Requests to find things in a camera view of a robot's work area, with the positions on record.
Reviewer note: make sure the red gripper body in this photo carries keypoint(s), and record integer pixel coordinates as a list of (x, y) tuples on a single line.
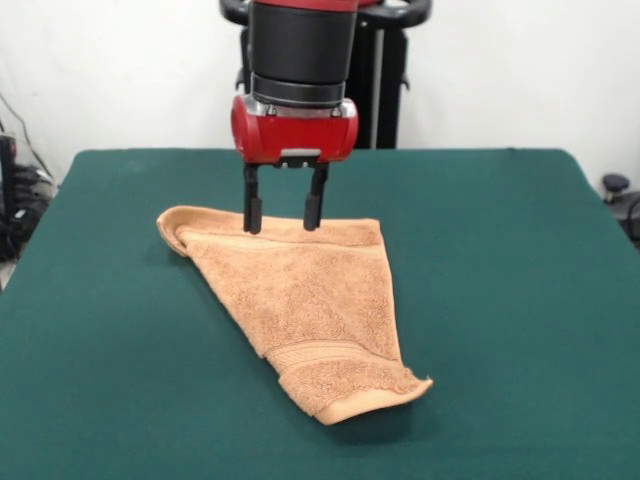
[(295, 137)]

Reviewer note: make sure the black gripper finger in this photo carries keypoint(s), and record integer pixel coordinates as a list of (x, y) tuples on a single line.
[(252, 215), (313, 210)]

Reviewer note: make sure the tan terry towel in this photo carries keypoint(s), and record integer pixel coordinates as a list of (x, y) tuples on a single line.
[(300, 310)]

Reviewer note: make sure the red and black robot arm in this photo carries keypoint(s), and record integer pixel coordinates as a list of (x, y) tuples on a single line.
[(302, 45)]

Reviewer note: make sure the dark green table cloth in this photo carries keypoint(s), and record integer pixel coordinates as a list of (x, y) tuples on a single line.
[(125, 325)]

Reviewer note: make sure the black equipment pile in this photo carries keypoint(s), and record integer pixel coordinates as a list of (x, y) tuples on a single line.
[(20, 200)]

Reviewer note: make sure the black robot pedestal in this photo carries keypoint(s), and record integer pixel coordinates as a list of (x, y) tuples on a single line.
[(390, 85)]

